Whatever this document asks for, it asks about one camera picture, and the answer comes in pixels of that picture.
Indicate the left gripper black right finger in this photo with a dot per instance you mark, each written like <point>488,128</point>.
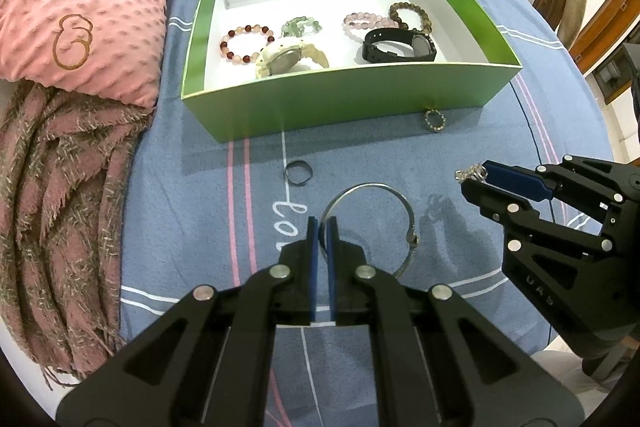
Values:
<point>349,303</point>

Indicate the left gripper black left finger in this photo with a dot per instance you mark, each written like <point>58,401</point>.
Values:
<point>297,296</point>

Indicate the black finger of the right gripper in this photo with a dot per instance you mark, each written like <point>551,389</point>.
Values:
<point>512,212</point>
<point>517,180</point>

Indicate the silver charm jewelry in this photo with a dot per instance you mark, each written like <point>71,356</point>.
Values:
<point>476,172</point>

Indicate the silver bangle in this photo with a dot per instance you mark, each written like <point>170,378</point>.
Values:
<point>380,215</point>

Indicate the blue striped bed sheet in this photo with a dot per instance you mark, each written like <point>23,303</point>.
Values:
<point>200,212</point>

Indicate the black wrist watch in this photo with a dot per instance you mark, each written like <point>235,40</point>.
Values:
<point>395,45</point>

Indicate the cream white watch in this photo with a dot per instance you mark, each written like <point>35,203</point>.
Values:
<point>278,59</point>

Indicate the green cardboard box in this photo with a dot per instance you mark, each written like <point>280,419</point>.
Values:
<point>219,85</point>

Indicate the pink brown fringed scarf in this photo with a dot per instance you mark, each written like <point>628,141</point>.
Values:
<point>65,166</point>

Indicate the pink dotted blanket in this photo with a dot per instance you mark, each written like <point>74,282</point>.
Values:
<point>108,48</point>

